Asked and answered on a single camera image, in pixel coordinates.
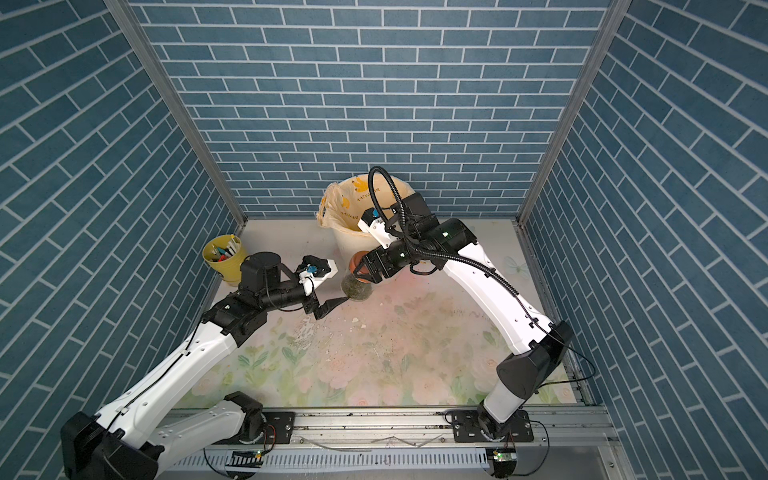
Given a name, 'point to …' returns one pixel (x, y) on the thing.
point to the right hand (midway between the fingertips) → (371, 265)
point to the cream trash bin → (350, 244)
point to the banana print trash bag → (341, 203)
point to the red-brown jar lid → (355, 261)
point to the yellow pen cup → (225, 254)
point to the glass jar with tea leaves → (356, 289)
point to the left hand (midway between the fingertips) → (345, 280)
